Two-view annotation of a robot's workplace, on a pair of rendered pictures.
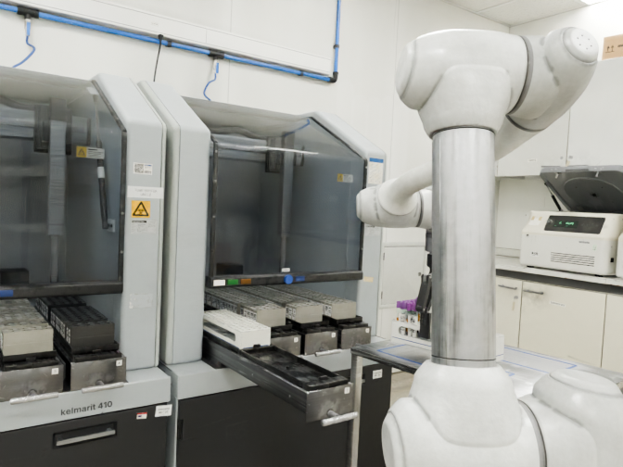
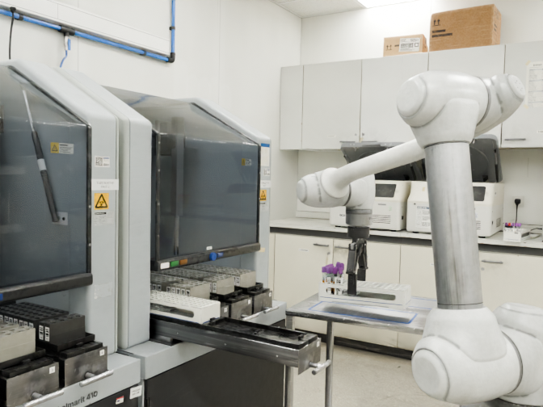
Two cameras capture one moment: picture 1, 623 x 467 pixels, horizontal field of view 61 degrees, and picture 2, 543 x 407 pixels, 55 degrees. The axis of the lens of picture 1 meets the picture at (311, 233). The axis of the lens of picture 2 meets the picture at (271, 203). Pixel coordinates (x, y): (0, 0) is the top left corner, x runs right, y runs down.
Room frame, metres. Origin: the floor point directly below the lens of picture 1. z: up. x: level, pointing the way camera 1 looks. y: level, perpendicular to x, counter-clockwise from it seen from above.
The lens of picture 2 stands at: (-0.09, 0.61, 1.28)
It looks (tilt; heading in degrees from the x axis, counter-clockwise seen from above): 3 degrees down; 337
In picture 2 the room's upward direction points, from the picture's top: 1 degrees clockwise
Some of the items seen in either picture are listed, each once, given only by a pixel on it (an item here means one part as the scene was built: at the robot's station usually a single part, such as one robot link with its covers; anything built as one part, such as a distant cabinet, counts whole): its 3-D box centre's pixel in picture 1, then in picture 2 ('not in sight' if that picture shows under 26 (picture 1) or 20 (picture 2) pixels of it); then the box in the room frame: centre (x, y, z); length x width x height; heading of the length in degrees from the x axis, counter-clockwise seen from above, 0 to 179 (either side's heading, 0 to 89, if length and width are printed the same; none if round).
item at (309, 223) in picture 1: (259, 188); (165, 172); (1.97, 0.20, 1.28); 0.61 x 0.51 x 0.63; 126
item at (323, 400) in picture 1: (260, 362); (219, 333); (1.47, 0.12, 0.78); 0.73 x 0.14 x 0.09; 36
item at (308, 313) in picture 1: (307, 314); (223, 286); (1.82, 0.00, 0.85); 0.12 x 0.02 x 0.06; 125
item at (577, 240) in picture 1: (589, 219); (379, 185); (3.34, -1.73, 1.22); 0.62 x 0.56 x 0.64; 124
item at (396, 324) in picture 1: (444, 338); (364, 292); (1.42, -0.37, 0.88); 0.30 x 0.10 x 0.06; 41
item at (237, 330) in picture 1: (232, 329); (175, 307); (1.62, 0.23, 0.83); 0.30 x 0.10 x 0.06; 36
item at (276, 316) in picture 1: (270, 318); (198, 293); (1.73, 0.12, 0.85); 0.12 x 0.02 x 0.06; 126
